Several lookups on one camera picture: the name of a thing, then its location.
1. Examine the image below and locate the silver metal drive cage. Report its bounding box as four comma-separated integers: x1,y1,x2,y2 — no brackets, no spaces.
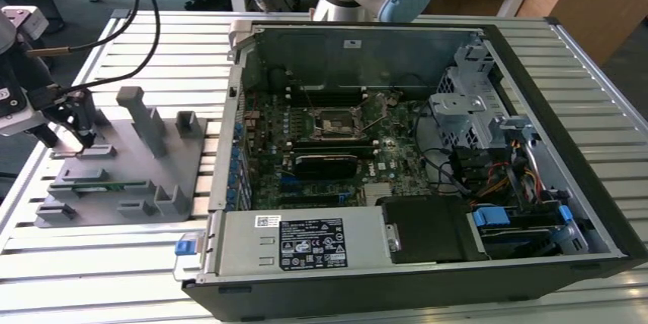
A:
426,45,538,151

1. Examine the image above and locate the blue disk carrier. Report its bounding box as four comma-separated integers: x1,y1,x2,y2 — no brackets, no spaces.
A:
469,205,510,232

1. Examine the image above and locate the small grey wrist camera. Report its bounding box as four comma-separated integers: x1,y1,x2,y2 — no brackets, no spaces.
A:
1,5,50,41

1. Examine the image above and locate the green motherboard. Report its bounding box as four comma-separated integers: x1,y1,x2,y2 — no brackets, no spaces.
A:
236,88,460,212

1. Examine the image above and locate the black open PC case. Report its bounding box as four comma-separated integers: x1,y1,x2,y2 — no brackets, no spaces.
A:
180,16,648,323

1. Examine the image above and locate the green RAM stick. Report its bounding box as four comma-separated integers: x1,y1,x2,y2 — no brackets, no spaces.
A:
69,182,128,193

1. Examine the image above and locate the grey plastic parts rack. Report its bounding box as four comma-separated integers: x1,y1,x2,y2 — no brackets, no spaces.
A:
32,86,208,229

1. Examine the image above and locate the thin metal locking lever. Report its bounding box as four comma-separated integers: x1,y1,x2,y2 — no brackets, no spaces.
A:
321,125,357,137
301,81,318,112

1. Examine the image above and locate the small black graphics card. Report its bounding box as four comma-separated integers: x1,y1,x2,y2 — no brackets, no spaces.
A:
292,153,360,181

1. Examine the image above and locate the coloured wire bundle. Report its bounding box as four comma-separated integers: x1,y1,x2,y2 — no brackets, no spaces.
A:
473,140,546,203

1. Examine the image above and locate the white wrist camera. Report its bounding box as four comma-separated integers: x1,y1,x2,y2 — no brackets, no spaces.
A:
0,87,49,138

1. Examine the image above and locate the black CPU socket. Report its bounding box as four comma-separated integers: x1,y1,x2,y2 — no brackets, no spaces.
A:
309,106,365,140

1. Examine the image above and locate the silver power supply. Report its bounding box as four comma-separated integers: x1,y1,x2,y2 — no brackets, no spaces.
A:
197,206,394,276

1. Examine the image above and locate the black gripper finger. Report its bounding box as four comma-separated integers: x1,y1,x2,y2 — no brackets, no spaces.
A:
62,90,98,149
28,122,60,149

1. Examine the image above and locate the wooden cabinet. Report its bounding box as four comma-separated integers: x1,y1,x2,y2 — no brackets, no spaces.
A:
516,0,648,66

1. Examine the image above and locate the small silver heatsink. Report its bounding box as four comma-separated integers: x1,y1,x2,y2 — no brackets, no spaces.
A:
361,182,393,204

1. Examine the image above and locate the blue plastic clip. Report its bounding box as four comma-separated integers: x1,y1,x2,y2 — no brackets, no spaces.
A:
554,204,574,226

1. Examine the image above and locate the black RAM slot bank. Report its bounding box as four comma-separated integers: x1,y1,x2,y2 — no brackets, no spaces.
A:
288,139,380,157
285,86,369,99

